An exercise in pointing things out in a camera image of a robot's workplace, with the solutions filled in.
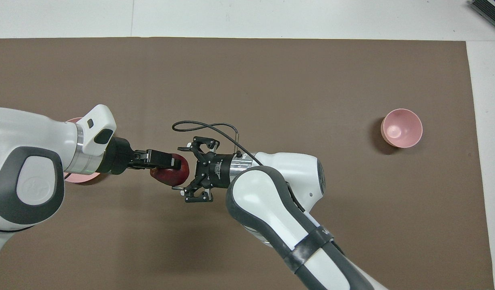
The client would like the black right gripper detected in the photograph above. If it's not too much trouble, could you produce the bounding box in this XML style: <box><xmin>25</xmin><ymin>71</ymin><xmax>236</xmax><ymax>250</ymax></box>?
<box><xmin>172</xmin><ymin>137</ymin><xmax>232</xmax><ymax>203</ymax></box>

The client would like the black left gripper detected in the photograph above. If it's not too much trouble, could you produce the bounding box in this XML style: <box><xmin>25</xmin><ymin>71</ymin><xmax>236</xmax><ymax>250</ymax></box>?
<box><xmin>99</xmin><ymin>137</ymin><xmax>182</xmax><ymax>175</ymax></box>

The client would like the red apple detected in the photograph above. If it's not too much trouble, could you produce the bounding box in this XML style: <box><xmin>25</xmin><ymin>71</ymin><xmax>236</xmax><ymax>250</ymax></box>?
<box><xmin>150</xmin><ymin>155</ymin><xmax>190</xmax><ymax>186</ymax></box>

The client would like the pink plate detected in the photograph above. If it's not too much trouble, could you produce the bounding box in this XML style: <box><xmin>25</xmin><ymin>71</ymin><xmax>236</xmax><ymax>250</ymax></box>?
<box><xmin>64</xmin><ymin>117</ymin><xmax>101</xmax><ymax>185</ymax></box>

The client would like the pink bowl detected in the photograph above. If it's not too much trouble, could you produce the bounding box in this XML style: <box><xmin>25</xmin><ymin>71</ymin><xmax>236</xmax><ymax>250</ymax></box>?
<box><xmin>381</xmin><ymin>108</ymin><xmax>423</xmax><ymax>149</ymax></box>

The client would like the brown table mat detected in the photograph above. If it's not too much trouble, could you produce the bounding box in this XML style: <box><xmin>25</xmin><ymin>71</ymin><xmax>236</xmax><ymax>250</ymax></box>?
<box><xmin>0</xmin><ymin>37</ymin><xmax>495</xmax><ymax>290</ymax></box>

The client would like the black ribbed device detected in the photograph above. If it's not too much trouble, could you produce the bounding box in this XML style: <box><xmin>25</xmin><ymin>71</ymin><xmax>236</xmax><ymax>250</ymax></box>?
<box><xmin>469</xmin><ymin>0</ymin><xmax>495</xmax><ymax>35</ymax></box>

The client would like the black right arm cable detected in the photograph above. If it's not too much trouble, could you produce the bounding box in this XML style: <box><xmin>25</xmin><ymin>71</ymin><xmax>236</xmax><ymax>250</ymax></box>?
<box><xmin>172</xmin><ymin>121</ymin><xmax>265</xmax><ymax>166</ymax></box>

